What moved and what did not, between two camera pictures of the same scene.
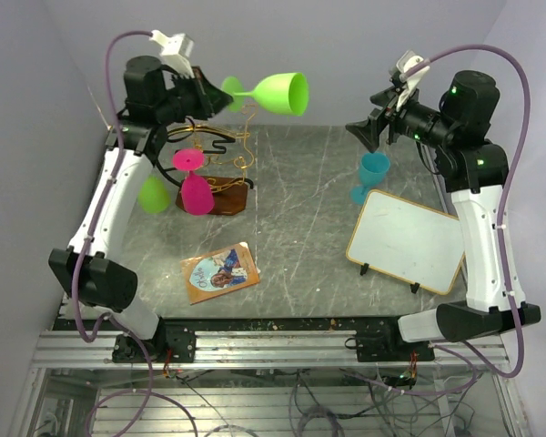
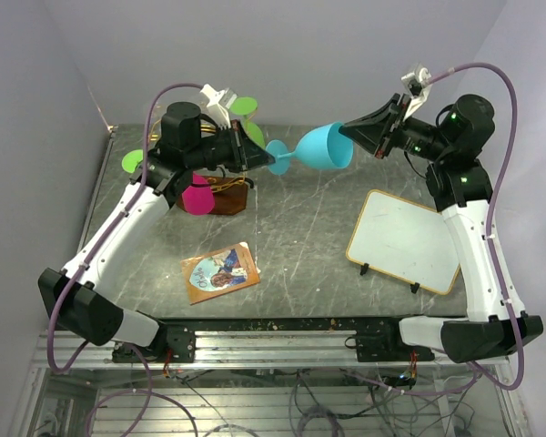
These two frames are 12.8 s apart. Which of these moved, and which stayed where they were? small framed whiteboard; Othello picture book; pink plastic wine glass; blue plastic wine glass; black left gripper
Moved: black left gripper; blue plastic wine glass
Stayed: Othello picture book; pink plastic wine glass; small framed whiteboard
